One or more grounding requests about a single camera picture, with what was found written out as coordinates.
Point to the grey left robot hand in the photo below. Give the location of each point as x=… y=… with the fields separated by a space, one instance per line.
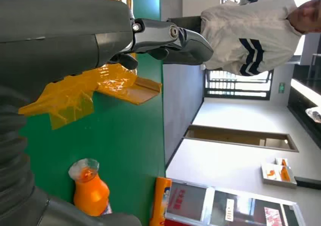
x=62 y=28

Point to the orange juice bottle clear cap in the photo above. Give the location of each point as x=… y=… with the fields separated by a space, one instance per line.
x=90 y=193

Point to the orange bottle with pale label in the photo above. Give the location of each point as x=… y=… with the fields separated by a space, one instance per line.
x=160 y=201

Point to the cardboard box with yellow tape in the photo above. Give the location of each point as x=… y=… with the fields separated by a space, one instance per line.
x=75 y=98

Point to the ribbed grey left arm sleeve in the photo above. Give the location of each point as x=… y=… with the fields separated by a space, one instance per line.
x=12 y=144

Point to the window with dark grille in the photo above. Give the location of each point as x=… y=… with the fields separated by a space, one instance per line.
x=238 y=85

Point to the person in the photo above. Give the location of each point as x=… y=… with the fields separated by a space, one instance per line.
x=245 y=28

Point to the brown framed doorway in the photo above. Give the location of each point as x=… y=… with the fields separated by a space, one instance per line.
x=241 y=138

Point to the red-edged glass display board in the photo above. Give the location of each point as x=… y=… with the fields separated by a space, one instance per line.
x=225 y=208

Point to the green exit sign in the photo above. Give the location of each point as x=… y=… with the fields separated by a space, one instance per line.
x=281 y=88

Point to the white tray with orange items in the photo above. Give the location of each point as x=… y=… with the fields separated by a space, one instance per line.
x=275 y=174

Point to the dark counter with white top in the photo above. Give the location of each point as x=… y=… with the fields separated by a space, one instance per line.
x=303 y=101

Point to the dark bar on wall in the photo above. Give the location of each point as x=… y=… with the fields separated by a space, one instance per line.
x=308 y=183

